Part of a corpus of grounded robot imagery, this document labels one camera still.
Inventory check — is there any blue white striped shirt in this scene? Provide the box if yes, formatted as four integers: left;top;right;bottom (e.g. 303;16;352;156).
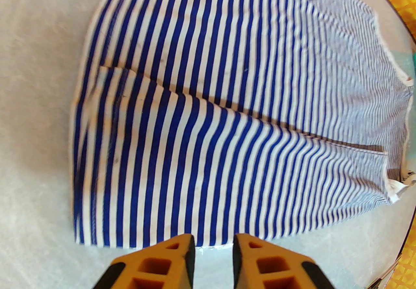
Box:
70;0;416;247

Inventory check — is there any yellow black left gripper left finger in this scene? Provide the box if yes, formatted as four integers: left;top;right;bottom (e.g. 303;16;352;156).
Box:
93;233;196;289

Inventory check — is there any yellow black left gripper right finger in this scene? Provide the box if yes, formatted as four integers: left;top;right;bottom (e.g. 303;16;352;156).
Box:
232;233;335;289

